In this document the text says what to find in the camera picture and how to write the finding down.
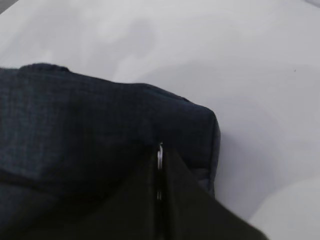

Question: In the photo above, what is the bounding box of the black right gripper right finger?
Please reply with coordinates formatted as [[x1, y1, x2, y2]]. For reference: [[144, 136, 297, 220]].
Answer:
[[162, 149, 268, 240]]

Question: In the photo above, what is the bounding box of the navy blue lunch bag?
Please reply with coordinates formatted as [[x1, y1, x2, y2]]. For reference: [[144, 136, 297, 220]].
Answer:
[[0, 63, 220, 240]]

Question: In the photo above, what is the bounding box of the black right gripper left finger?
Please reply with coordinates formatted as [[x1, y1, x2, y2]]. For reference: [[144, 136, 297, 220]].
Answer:
[[22, 150, 158, 240]]

